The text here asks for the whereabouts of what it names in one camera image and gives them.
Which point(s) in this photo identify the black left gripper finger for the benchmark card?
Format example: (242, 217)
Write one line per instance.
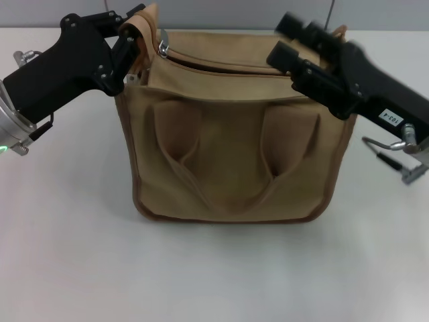
(122, 57)
(125, 15)

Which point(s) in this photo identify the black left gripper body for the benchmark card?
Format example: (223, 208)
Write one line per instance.
(63, 72)

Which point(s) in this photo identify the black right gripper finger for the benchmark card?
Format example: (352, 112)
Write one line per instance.
(305, 27)
(318, 78)

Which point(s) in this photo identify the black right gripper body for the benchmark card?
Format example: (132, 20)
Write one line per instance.
(385, 90)

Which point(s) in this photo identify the silver metal zipper pull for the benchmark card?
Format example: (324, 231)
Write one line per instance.
(163, 42)

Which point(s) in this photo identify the khaki canvas food bag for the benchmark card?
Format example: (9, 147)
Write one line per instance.
(234, 151)

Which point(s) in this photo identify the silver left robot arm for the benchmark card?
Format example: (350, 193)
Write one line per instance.
(11, 124)

